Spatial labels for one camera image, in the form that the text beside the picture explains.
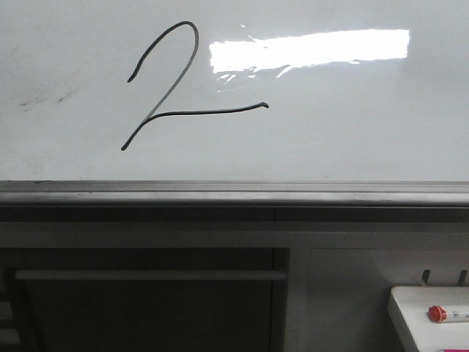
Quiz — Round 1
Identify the white marker tray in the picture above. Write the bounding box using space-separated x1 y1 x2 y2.
388 286 468 351

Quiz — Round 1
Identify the left black tray hook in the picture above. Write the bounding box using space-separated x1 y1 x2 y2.
421 269 431 286

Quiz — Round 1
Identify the red-capped white marker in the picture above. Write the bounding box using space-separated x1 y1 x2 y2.
427 305 469 323

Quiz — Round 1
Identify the right black tray hook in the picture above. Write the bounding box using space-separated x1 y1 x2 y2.
457 270 468 287

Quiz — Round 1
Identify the dark cabinet panel with bar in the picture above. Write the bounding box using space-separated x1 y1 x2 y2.
1 248 289 351

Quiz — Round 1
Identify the pink object in tray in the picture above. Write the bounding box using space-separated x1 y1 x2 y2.
437 347 469 352

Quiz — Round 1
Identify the black tray hook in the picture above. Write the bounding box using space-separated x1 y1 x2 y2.
457 270 468 287
421 269 431 286

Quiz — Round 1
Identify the grey aluminium whiteboard frame rail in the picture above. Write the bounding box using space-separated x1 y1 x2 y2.
1 180 468 223

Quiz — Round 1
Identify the white whiteboard surface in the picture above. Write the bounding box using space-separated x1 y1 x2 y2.
1 1 468 181

